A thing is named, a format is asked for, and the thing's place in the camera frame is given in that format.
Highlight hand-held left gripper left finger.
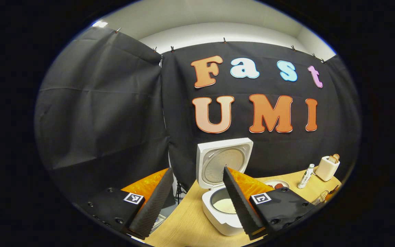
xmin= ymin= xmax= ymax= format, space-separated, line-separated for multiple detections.
xmin=77 ymin=167 xmax=174 ymax=240

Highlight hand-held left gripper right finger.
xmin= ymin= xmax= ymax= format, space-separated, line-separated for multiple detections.
xmin=223 ymin=167 xmax=321 ymax=240

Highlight white rice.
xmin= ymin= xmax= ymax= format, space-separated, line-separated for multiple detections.
xmin=215 ymin=198 xmax=237 ymax=214

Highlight white rice cooker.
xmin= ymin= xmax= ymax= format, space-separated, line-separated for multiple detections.
xmin=196 ymin=138 xmax=254 ymax=236

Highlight metal wire chopstick holder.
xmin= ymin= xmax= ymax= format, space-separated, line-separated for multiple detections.
xmin=312 ymin=190 xmax=330 ymax=205

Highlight black stand legs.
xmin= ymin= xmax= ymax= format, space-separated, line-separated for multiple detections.
xmin=174 ymin=182 xmax=188 ymax=206

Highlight beige oval plate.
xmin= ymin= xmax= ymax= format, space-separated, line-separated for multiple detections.
xmin=263 ymin=179 xmax=290 ymax=190

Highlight white green-label bottle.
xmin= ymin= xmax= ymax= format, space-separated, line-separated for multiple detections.
xmin=297 ymin=164 xmax=315 ymax=189

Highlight cream toaster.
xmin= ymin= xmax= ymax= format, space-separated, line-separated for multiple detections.
xmin=315 ymin=156 xmax=340 ymax=182

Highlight black backdrop cloth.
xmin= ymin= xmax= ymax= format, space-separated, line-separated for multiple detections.
xmin=35 ymin=26 xmax=362 ymax=203

